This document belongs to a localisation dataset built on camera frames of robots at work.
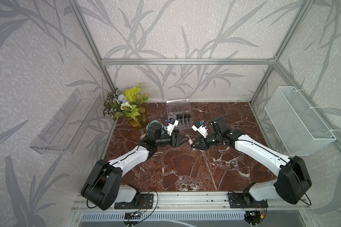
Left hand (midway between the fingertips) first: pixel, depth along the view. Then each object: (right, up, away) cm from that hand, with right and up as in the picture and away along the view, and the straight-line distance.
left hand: (186, 139), depth 77 cm
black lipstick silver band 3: (+3, +13, +28) cm, 31 cm away
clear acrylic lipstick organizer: (-4, +18, +39) cm, 43 cm away
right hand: (+3, -3, 0) cm, 4 cm away
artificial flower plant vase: (-35, +20, +11) cm, 42 cm away
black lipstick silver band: (-5, +12, +28) cm, 31 cm away
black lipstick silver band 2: (+1, +12, +28) cm, 31 cm away
